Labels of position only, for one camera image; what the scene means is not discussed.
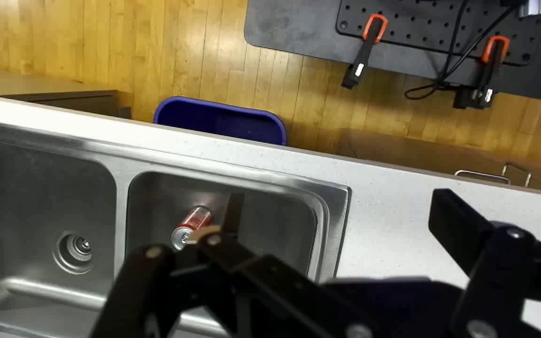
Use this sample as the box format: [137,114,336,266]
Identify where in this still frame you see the wooden lower cabinets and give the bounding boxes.
[338,127,541,196]

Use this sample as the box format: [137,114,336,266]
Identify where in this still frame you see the stainless steel double sink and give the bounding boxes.
[0,114,353,338]

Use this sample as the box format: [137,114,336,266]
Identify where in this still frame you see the blue waste bin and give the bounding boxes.
[152,95,289,146]

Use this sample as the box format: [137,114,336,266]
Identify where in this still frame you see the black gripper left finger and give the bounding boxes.
[90,230,372,338]

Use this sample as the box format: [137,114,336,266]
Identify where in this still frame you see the orange handled black clamp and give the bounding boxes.
[340,12,390,89]
[452,33,511,110]

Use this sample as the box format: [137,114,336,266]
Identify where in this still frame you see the wooden bench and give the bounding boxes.
[0,65,133,119]

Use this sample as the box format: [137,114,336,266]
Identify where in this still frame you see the thin black floor cable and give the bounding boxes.
[404,0,518,101]

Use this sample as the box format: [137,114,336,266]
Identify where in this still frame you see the black pegboard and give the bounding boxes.
[242,0,541,104]

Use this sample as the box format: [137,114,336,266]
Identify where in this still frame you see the red soda can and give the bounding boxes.
[169,204,214,251]

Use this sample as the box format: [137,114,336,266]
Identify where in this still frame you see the black pegboard plate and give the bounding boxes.
[334,0,541,67]

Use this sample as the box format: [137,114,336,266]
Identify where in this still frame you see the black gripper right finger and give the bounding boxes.
[428,185,541,338]

